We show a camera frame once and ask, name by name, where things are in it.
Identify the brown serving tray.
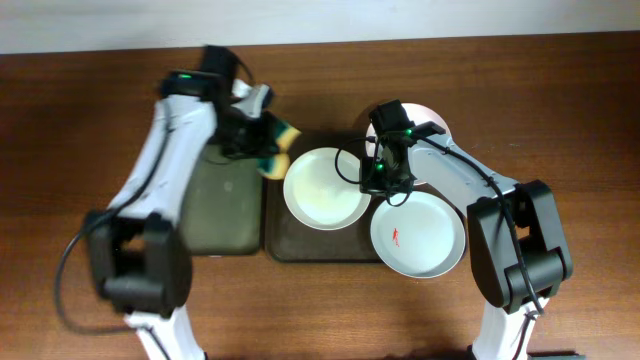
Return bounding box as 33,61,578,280
262,130,385,264

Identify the black water tray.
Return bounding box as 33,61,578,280
179,145,263,256

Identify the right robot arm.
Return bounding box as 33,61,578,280
359,100,574,359

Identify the green yellow sponge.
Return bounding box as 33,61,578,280
257,112,301,180

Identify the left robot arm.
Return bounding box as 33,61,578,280
82,45,296,359

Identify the white plate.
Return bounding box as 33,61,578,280
365,103,451,186
370,192,466,279
283,147,371,231

